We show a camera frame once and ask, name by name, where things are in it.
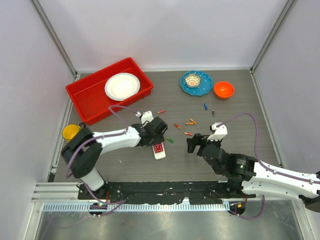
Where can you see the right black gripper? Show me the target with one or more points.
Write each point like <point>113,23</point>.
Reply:
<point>195,141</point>

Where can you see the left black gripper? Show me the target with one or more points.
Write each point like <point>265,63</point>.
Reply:
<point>159,138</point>

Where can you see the white remote control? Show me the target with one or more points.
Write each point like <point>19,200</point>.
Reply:
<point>159,151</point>

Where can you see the green battery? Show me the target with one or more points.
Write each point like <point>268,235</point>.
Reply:
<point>170,140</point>

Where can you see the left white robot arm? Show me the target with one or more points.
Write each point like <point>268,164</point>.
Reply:
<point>84,148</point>

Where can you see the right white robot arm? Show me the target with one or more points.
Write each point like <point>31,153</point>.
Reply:
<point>246,175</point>

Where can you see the red orange battery lower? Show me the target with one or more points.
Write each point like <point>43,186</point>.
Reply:
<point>187,134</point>

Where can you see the red orange battery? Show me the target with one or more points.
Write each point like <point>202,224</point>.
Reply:
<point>187,134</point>
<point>177,126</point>

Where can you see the red orange battery centre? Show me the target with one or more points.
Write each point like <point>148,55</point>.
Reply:
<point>177,126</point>

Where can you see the blue ceramic plate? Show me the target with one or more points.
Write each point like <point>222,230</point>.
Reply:
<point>205,86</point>

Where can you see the orange plastic bowl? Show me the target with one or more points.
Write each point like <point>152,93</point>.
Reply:
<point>223,90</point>

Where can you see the small patterned flower bowl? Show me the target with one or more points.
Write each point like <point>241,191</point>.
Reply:
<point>192,80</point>

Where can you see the white paper plate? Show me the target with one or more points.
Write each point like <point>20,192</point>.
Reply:
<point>122,86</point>

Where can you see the red plastic bin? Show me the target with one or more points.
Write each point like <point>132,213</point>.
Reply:
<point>90,99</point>

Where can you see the yellow plastic mug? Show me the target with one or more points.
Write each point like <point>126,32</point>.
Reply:
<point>71,130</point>

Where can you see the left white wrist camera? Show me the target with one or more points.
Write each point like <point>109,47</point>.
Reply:
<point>145,117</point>

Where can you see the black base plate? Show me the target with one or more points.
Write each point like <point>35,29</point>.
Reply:
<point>170,192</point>

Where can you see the white slotted cable duct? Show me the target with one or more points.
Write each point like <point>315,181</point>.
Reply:
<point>91,206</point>

